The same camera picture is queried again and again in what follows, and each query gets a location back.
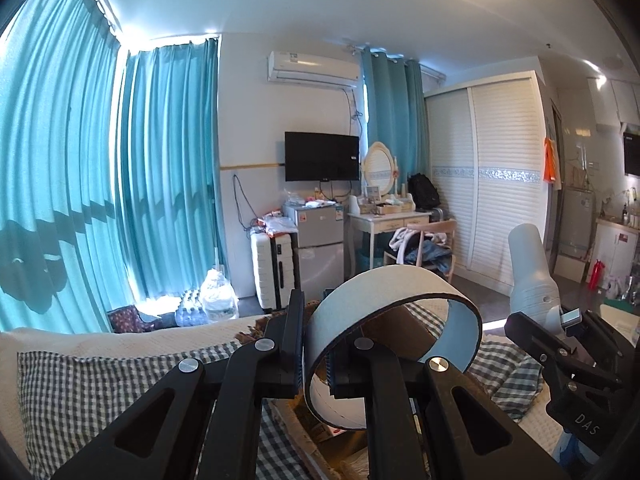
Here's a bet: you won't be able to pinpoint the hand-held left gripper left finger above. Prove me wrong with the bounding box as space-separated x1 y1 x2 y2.
50 287 307 480

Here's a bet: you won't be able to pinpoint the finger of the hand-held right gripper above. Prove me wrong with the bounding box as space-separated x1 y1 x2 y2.
565 309 640 382
504 311 622 402

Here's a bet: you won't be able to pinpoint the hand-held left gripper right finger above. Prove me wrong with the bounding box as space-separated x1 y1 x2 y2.
322 337 571 480

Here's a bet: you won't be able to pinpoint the white plastic bottle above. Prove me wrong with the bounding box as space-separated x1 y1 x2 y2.
507 223 583 335

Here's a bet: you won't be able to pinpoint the brown cardboard box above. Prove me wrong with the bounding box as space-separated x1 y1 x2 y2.
270 305 443 480

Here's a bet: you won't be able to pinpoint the white tape ring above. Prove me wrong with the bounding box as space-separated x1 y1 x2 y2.
302 266 484 433

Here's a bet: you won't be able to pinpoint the flat cardboard sheet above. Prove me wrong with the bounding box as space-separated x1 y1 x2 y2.
554 252 589 284

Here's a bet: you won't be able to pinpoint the white suitcase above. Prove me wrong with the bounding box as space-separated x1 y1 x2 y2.
250 230 300 311

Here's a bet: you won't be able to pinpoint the white plastic bag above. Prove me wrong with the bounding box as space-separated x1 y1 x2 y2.
199 268 240 322

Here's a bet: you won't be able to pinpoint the silver mini fridge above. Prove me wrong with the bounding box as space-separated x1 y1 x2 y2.
282 202 347 297

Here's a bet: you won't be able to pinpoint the pack of water bottles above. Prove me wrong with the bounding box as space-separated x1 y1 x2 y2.
174 290 209 327

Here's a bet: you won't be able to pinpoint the red white bag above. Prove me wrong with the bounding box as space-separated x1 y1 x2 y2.
252 215 299 239

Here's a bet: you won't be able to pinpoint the clothes pile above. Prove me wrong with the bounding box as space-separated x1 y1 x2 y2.
385 227 454 269

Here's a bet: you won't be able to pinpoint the wooden chair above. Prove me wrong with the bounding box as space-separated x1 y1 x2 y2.
382 218 459 282

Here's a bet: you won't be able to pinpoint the white dressing table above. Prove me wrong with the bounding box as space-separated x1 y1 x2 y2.
347 207 434 282

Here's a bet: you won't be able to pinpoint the white slatted wardrobe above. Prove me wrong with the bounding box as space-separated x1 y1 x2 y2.
423 72 549 290

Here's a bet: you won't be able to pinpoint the desk organizer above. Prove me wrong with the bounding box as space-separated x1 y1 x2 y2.
357 194 417 216

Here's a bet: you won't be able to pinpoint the dark floral bag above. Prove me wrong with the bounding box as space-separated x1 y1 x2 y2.
106 305 152 334

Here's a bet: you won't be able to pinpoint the orange hanging cloth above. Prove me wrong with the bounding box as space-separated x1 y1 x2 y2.
543 137 558 183

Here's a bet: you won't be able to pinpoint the black range hood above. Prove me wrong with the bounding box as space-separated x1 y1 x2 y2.
622 130 640 177

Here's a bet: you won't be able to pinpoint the black backpack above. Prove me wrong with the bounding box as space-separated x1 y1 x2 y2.
407 172 442 213

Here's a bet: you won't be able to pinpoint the white oval vanity mirror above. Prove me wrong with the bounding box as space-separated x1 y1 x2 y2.
362 141 397 197

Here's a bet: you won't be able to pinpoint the white bed quilt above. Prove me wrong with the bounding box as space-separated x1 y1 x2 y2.
0 310 568 480

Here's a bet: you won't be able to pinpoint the checked blanket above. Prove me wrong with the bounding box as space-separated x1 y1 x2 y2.
17 305 546 480

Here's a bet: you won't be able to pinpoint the teal window curtain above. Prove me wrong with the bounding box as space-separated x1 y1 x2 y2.
0 0 123 335
116 37 222 306

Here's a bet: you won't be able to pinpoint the narrow teal curtain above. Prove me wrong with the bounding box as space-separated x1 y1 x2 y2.
361 47 427 197

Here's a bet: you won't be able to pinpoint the white air conditioner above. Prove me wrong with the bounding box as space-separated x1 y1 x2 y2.
267 50 362 90

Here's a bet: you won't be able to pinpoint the black wall cable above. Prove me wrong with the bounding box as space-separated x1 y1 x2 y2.
232 174 257 234

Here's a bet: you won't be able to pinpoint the black wall television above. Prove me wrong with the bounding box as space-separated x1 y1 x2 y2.
284 131 361 182

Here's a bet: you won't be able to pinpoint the white wall cabinets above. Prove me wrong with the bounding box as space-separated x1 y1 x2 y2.
587 74 640 134

